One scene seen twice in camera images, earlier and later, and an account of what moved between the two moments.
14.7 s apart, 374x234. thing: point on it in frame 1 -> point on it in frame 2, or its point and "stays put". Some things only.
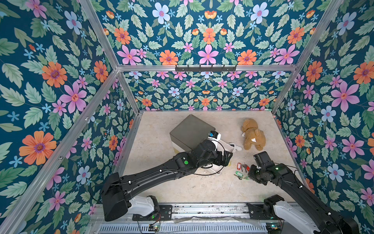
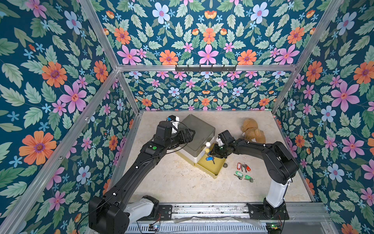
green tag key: (239, 175) stays put
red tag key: (246, 167) stays put
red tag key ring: (239, 166) stays put
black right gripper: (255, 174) -> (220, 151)
